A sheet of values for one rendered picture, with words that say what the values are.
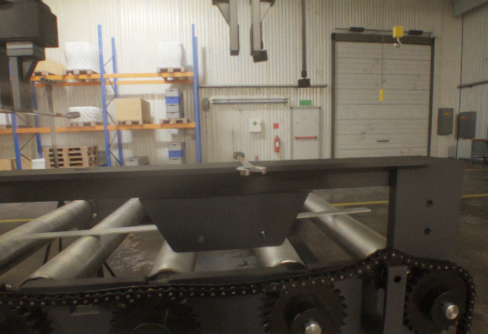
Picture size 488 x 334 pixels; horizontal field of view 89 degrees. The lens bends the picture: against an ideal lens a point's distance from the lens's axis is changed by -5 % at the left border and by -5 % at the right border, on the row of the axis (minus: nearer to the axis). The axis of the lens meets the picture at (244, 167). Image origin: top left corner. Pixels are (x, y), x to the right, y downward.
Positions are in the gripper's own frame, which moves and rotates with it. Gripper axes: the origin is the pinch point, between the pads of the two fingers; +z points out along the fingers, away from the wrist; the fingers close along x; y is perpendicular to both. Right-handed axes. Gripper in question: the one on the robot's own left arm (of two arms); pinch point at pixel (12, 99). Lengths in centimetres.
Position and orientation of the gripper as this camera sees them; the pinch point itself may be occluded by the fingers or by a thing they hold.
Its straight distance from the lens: 53.2
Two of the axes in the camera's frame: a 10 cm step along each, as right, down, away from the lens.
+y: 1.0, 1.2, -9.9
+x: 9.9, -0.4, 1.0
